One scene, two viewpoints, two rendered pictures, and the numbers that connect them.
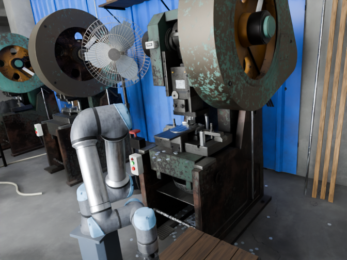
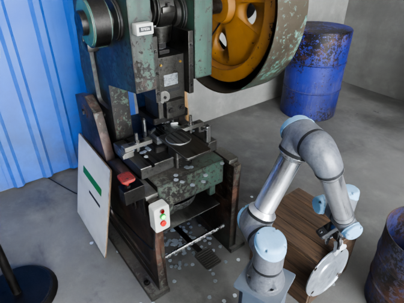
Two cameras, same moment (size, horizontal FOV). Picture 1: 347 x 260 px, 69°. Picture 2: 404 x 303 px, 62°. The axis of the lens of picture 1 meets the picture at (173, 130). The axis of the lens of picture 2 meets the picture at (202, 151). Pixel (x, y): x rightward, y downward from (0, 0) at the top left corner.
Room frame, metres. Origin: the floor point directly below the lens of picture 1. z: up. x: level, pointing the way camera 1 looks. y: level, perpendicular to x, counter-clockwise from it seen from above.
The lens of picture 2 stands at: (1.20, 1.33, 1.59)
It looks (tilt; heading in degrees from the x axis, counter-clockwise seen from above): 32 degrees down; 280
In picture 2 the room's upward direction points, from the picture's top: straight up
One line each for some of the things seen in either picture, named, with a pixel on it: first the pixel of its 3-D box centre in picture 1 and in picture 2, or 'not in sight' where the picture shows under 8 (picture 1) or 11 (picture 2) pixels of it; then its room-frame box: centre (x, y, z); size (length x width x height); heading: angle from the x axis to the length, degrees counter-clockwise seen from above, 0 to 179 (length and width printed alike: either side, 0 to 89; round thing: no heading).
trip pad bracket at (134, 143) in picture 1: (139, 149); (133, 201); (1.69, 0.26, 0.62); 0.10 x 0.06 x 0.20; 47
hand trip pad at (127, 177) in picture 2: (135, 135); (127, 183); (1.71, 0.27, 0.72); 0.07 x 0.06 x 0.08; 137
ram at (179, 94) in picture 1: (185, 87); (166, 82); (1.62, -0.10, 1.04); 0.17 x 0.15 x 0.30; 137
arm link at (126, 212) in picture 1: (132, 213); (329, 205); (0.86, 0.19, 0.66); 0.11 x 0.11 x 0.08; 26
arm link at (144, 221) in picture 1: (145, 224); (347, 198); (0.78, 0.13, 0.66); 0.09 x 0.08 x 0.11; 26
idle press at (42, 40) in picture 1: (97, 94); not in sight; (3.10, 0.88, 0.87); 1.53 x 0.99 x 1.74; 135
